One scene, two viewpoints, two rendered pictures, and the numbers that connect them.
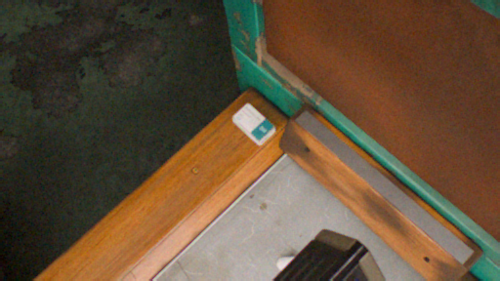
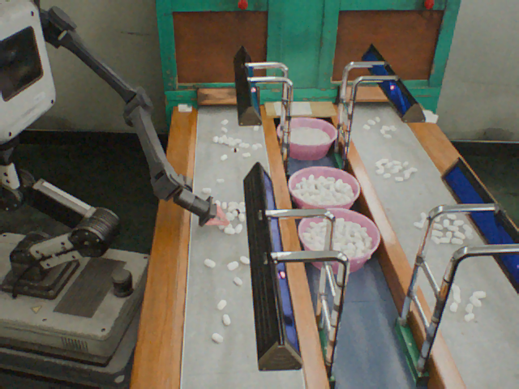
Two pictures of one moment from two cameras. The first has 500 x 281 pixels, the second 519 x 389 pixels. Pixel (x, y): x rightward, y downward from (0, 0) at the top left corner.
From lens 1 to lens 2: 2.08 m
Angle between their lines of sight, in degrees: 47
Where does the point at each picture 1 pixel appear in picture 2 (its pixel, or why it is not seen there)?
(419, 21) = (219, 27)
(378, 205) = (232, 92)
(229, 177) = (190, 117)
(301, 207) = (214, 117)
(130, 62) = (60, 228)
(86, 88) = not seen: hidden behind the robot
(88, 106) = not seen: hidden behind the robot
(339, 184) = (220, 97)
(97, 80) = not seen: hidden behind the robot
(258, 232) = (210, 124)
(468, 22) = (228, 19)
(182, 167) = (177, 121)
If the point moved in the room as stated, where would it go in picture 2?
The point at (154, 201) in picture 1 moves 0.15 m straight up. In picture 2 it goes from (178, 128) to (176, 96)
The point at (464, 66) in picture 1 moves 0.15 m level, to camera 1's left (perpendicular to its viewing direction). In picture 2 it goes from (231, 30) to (212, 39)
